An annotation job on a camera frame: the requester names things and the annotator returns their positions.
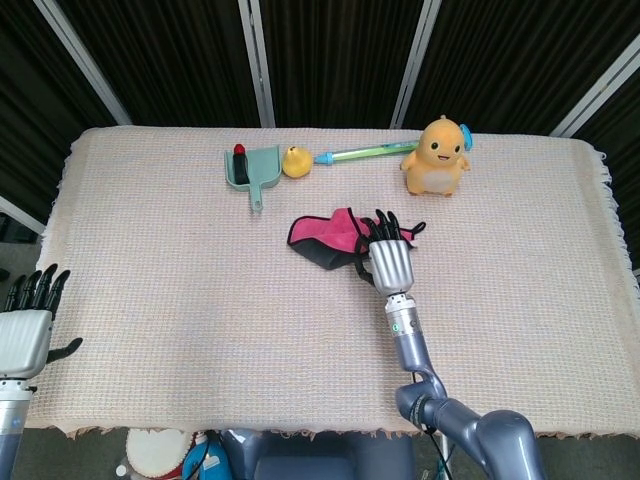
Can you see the blue and white device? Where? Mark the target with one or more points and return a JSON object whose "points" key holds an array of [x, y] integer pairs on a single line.
{"points": [[207, 460]]}

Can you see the red and black lipstick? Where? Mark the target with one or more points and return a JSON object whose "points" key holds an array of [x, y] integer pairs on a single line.
{"points": [[242, 167]]}

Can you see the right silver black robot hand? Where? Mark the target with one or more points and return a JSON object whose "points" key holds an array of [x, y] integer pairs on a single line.
{"points": [[392, 267]]}

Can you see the yellow plush chick toy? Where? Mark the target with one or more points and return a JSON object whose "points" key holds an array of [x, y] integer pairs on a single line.
{"points": [[435, 165]]}

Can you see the pale pink woven tablecloth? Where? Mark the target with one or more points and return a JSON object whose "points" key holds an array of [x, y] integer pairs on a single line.
{"points": [[150, 280]]}

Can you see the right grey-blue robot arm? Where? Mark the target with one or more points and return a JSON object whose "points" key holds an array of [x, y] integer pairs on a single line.
{"points": [[410, 340]]}

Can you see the grey-blue robot torso base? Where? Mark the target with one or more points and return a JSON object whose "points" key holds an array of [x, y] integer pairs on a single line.
{"points": [[325, 460]]}

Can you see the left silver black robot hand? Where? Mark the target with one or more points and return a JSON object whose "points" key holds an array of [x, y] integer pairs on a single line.
{"points": [[22, 340]]}

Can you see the pink and grey cloth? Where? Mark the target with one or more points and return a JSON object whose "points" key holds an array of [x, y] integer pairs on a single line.
{"points": [[325, 235]]}

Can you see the black pleated curtain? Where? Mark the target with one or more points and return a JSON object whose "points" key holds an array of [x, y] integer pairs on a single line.
{"points": [[340, 60]]}

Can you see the aluminium frame post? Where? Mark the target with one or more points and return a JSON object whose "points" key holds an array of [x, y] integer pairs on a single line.
{"points": [[416, 60], [20, 212], [256, 60], [595, 85], [81, 60]]}

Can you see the teal plastic dustpan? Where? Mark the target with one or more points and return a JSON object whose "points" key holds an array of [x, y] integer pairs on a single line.
{"points": [[262, 167]]}

